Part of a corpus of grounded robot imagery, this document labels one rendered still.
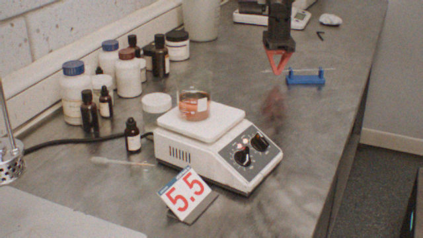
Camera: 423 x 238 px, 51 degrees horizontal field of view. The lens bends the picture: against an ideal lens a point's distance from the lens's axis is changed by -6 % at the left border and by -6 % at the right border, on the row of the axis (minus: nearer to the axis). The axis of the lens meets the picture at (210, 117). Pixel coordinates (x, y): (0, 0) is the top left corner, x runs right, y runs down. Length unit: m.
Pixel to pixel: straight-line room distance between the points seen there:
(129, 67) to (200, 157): 0.37
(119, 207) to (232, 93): 0.47
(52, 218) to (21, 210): 0.06
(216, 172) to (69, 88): 0.37
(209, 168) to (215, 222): 0.10
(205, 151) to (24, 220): 0.31
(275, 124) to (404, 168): 1.42
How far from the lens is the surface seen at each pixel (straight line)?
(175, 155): 0.83
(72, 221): 0.75
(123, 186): 0.82
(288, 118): 1.03
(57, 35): 1.15
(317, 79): 1.22
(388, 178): 2.25
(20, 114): 1.03
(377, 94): 2.37
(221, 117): 0.83
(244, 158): 0.77
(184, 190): 0.76
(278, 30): 1.13
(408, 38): 2.26
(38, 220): 0.77
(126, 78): 1.10
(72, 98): 1.00
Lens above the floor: 1.23
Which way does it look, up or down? 28 degrees down
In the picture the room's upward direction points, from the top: straight up
